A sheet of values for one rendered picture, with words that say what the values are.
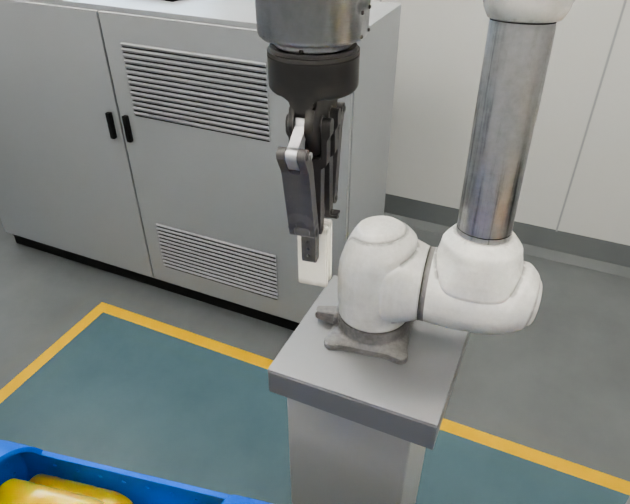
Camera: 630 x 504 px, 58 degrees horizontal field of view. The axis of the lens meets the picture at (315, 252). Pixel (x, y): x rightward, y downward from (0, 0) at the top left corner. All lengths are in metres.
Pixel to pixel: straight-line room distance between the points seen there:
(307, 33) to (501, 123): 0.60
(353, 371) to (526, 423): 1.50
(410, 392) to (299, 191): 0.75
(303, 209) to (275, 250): 2.02
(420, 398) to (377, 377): 0.10
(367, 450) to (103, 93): 1.91
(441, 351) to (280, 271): 1.42
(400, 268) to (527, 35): 0.45
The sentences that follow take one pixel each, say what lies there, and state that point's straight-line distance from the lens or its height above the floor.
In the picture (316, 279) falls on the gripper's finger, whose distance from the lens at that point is 0.57.
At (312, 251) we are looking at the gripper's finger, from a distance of 0.54.
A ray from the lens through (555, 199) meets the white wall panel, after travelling 3.45.
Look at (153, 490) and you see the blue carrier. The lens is 1.03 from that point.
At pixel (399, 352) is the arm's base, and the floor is 1.09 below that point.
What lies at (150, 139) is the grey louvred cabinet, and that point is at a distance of 2.59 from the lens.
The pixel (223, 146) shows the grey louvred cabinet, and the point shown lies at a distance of 2.37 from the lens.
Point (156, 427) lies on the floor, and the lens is 2.52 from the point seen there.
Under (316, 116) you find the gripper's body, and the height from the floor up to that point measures 1.77.
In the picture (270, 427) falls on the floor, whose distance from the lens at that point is 2.44.
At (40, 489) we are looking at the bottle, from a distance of 1.02.
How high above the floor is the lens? 1.95
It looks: 36 degrees down
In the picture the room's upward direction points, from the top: straight up
